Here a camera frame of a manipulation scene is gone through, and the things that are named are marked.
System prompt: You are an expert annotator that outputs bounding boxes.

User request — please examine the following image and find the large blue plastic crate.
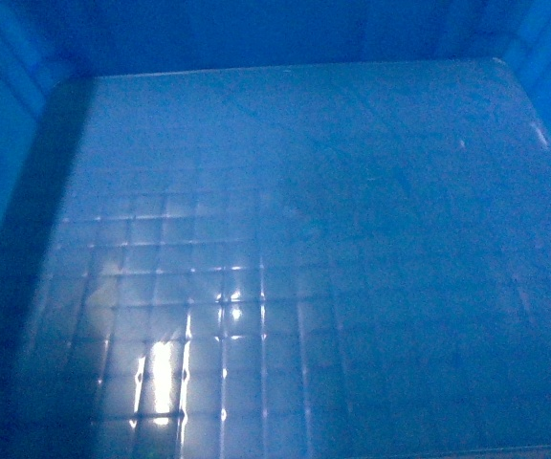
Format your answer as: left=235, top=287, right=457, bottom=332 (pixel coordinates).
left=0, top=1, right=551, bottom=458

